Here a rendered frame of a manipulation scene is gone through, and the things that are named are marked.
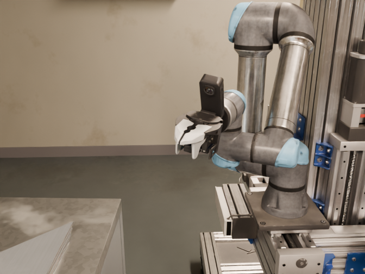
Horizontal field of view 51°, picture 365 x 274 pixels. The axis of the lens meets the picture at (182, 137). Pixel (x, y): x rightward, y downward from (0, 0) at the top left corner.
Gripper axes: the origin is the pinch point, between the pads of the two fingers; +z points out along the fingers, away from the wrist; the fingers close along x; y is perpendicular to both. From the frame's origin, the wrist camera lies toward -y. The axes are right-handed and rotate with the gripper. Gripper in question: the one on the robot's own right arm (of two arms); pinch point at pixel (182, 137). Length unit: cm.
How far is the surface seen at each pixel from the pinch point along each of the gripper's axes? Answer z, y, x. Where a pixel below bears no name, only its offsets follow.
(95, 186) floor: -208, 169, 157
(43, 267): 3, 43, 31
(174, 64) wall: -311, 63, 134
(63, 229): -12, 44, 37
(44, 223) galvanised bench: -15, 47, 46
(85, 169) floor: -236, 174, 190
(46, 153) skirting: -247, 177, 249
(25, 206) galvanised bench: -21, 49, 59
